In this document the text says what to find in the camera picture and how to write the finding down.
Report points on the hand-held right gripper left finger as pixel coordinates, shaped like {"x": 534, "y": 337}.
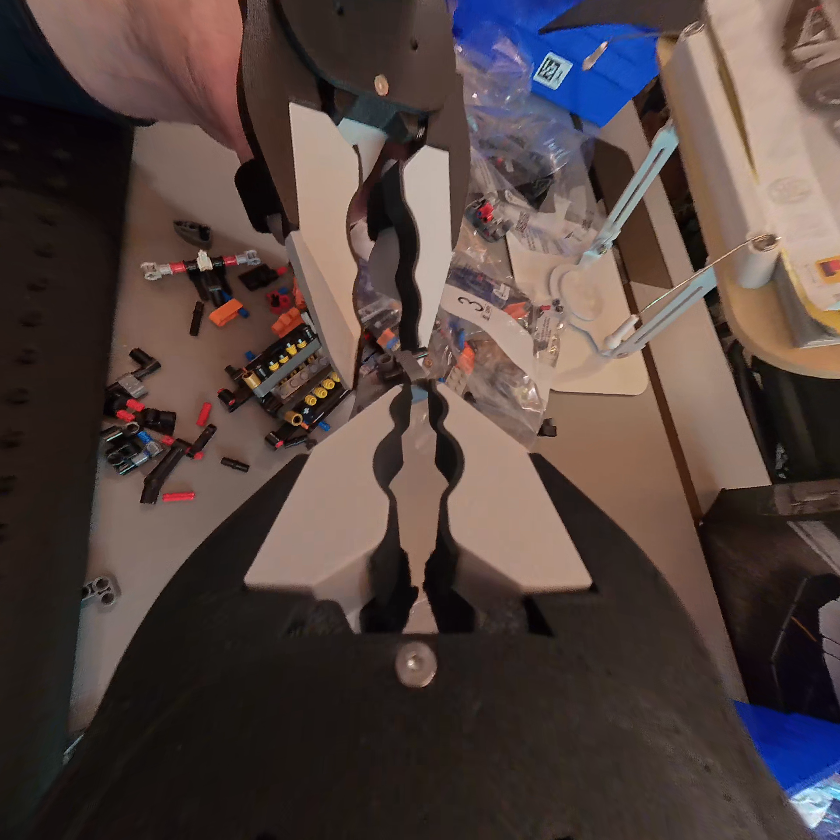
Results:
{"x": 321, "y": 525}

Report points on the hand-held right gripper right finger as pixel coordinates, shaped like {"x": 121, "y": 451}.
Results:
{"x": 518, "y": 525}

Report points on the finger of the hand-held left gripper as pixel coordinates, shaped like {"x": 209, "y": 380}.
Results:
{"x": 321, "y": 229}
{"x": 430, "y": 229}

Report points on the pile of lego pieces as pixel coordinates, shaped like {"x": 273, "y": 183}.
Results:
{"x": 226, "y": 313}

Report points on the dark grey lego beam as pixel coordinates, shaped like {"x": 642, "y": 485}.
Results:
{"x": 410, "y": 362}

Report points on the partly built lego engine block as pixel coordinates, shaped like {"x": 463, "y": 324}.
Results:
{"x": 289, "y": 374}

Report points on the clear bags of parts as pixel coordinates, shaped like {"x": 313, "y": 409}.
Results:
{"x": 499, "y": 367}

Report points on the person's left forearm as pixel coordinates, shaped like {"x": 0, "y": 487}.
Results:
{"x": 33, "y": 65}

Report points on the small black lego piece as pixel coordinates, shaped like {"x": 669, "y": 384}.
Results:
{"x": 550, "y": 430}

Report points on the grey red lego axle assembly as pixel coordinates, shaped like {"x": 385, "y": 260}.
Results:
{"x": 197, "y": 264}

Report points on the light grey lego connector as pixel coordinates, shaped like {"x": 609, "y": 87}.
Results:
{"x": 102, "y": 589}

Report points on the lego instruction booklet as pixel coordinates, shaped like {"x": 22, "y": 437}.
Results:
{"x": 787, "y": 131}

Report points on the person's left hand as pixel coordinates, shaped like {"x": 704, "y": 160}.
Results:
{"x": 164, "y": 52}

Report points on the clear bag of dark parts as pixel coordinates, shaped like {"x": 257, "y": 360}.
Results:
{"x": 518, "y": 174}

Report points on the clear bag with warning print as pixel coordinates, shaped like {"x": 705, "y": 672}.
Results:
{"x": 551, "y": 233}

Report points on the blue plastic bin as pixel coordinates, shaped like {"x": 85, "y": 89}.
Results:
{"x": 610, "y": 85}

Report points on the black perforated board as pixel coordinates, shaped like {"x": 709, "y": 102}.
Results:
{"x": 52, "y": 394}

